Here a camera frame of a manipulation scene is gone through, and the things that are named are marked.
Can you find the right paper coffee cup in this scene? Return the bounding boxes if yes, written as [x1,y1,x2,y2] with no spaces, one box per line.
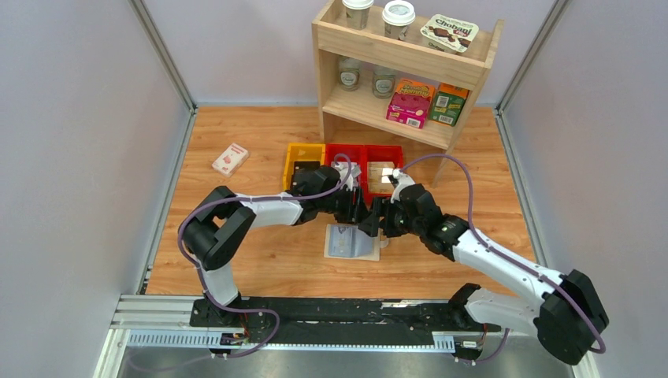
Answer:
[381,0,416,41]

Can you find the left glass jar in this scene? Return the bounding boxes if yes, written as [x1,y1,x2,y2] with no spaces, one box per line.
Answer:
[338,56,362,91]

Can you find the Chobani yogurt cup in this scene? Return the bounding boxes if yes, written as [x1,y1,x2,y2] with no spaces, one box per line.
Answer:
[420,14,480,54]

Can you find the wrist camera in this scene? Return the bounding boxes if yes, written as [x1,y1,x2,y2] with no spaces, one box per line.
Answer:
[387,169,415,201]
[331,161,362,181]

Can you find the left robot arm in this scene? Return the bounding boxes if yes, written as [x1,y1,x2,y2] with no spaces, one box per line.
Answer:
[177,161,368,327]

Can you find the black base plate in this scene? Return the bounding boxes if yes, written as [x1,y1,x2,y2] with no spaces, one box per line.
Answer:
[189,297,501,347]

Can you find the yellow plastic bin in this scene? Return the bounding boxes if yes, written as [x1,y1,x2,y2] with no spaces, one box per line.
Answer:
[282,143,325,191]

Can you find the right glass jar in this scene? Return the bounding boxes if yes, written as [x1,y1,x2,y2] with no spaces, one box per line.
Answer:
[372,65,396,99]

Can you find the paper coffee cup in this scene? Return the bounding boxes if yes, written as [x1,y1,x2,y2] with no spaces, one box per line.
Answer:
[342,0,374,30]
[381,0,416,41]

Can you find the black cards stack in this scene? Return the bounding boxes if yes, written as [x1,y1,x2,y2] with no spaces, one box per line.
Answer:
[293,161,321,173]

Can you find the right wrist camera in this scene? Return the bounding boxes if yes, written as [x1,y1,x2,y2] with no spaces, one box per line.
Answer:
[387,169,415,201]

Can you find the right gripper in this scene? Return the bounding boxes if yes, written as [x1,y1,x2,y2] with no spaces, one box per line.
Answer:
[358,196,424,238]

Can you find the green carton box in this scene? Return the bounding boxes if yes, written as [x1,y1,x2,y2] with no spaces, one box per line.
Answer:
[429,83,469,127]

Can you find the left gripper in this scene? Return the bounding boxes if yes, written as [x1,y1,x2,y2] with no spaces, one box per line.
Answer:
[318,187,368,226]

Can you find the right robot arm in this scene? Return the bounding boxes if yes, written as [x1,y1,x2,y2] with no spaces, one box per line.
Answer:
[359,184,610,365]

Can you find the white red sponge pack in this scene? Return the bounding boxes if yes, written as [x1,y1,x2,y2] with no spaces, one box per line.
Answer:
[212,143,250,177]

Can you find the gold cards stack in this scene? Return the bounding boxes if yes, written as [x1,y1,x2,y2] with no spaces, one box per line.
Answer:
[367,161,395,195]

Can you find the beige card holder wallet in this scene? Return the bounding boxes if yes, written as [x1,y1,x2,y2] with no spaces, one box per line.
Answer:
[323,224,389,261]

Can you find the left paper coffee cup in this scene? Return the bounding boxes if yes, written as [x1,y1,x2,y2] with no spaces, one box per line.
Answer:
[342,0,374,30]

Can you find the glass jar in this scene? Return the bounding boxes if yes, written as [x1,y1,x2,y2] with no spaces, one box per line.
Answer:
[372,65,396,99]
[338,56,362,91]

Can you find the wooden shelf unit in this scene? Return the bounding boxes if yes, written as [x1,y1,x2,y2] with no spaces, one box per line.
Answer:
[311,1,505,154]

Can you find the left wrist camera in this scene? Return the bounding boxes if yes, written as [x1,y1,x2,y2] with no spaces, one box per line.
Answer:
[331,161,362,181]

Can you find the aluminium frame rail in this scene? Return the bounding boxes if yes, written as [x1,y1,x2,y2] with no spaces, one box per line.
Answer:
[94,295,601,378]

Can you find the pink orange Scrub Mommy box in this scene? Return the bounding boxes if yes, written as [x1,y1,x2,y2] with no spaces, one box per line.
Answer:
[385,79,436,129]

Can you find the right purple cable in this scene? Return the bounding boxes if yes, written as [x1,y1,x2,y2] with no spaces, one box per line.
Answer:
[399,153,607,365]

